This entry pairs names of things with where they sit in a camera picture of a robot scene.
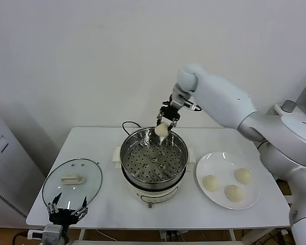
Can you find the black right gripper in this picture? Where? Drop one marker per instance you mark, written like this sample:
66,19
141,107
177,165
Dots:
171,112

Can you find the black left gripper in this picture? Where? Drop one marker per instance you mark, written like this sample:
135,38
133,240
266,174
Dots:
62,216

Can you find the white steamed baozi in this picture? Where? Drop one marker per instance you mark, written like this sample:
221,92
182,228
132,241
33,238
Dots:
161,129
234,193
210,183
242,176

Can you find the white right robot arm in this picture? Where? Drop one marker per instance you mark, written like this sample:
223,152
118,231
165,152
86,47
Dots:
219,102

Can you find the perforated steel steamer basket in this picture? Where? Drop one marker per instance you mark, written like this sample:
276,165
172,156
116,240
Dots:
178,153

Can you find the round glass pot lid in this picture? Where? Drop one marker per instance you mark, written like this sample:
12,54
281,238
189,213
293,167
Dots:
74,180

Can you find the round white plate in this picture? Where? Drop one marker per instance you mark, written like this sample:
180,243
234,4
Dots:
224,168

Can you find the white storage cabinet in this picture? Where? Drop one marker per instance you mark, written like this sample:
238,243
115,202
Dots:
5,166

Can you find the cream electric cooker base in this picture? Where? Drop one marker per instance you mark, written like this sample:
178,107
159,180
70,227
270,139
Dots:
155,197

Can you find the white power strip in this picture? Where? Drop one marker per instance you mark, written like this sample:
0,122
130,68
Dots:
164,234

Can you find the grey cylinder speaker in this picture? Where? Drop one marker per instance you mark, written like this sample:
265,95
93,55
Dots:
288,106

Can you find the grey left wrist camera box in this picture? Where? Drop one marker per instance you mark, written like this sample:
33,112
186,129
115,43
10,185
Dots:
52,233

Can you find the white table frame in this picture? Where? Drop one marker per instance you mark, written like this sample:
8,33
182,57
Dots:
117,243

